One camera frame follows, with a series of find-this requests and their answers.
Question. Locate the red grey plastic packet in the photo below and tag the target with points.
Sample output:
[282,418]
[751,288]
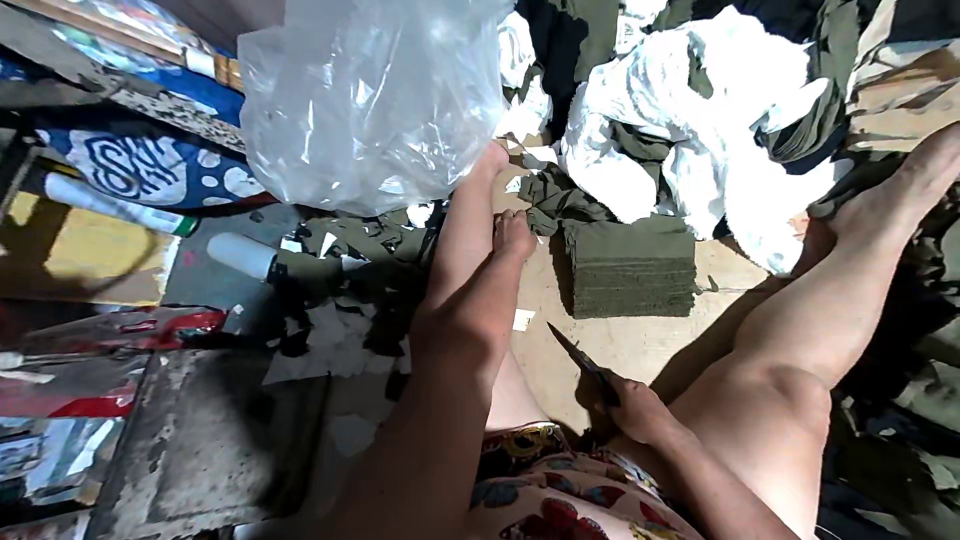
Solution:
[82,405]

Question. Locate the hanging olive cloth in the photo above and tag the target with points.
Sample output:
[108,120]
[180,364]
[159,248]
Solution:
[598,34]

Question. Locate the long wooden bar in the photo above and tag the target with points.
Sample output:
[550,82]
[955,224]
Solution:
[112,37]

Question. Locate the black metal scissors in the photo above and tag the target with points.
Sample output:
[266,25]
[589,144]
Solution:
[589,363]

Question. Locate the red clear plastic packet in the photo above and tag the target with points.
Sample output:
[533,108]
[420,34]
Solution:
[191,327]

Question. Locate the pile of olive fabric scraps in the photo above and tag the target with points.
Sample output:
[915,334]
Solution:
[375,262]

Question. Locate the curved olive fabric bundle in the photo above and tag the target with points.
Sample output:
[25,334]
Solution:
[821,112]

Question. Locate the person's left hand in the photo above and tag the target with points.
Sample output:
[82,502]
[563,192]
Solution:
[515,238]

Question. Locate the person's body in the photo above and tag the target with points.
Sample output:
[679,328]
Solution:
[574,499]

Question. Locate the person's right hand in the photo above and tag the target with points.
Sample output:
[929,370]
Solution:
[640,411]

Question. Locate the black cloth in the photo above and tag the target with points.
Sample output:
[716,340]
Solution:
[556,52]

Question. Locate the small white paper label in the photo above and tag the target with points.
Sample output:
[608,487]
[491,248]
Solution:
[523,320]

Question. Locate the crumpled white cloth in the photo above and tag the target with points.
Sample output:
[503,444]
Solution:
[531,105]

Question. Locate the pale grey cylinder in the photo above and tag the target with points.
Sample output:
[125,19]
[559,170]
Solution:
[241,256]

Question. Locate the stack of olive fabric pieces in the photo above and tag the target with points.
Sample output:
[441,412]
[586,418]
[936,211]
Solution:
[631,266]

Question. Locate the yellow board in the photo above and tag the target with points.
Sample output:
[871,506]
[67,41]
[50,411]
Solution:
[90,259]

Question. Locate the clear plastic bag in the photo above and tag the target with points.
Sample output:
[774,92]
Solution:
[375,105]

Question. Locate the pile of dark fabric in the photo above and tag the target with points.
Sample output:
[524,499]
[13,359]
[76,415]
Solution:
[892,435]

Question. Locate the person's right fingers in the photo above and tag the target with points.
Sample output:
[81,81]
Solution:
[624,390]

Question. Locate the clear plastic wrapped packets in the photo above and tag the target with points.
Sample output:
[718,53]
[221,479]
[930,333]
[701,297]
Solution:
[64,457]

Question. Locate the brown cardboard mat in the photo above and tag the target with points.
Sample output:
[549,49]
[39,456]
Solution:
[540,382]

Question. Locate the person's legs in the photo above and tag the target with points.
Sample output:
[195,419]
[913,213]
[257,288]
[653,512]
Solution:
[799,337]

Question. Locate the person's left forearm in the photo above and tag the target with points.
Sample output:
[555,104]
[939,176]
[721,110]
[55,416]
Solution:
[454,375]

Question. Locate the heap of white cloths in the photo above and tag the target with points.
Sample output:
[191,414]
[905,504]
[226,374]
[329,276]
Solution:
[712,105]

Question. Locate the white tube with green end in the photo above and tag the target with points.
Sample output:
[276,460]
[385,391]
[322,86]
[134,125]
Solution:
[112,204]

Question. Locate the blue white printed bag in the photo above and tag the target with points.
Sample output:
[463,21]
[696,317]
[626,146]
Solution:
[142,166]

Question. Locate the crumpled olive cloth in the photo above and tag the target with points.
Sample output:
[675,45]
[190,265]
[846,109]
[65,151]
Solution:
[564,196]

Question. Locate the pile of beige fabric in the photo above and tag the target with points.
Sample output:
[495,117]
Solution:
[904,97]

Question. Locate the person's left fingers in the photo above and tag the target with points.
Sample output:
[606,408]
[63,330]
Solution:
[510,219]

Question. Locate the person's right forearm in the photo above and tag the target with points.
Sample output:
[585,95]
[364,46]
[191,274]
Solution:
[720,487]

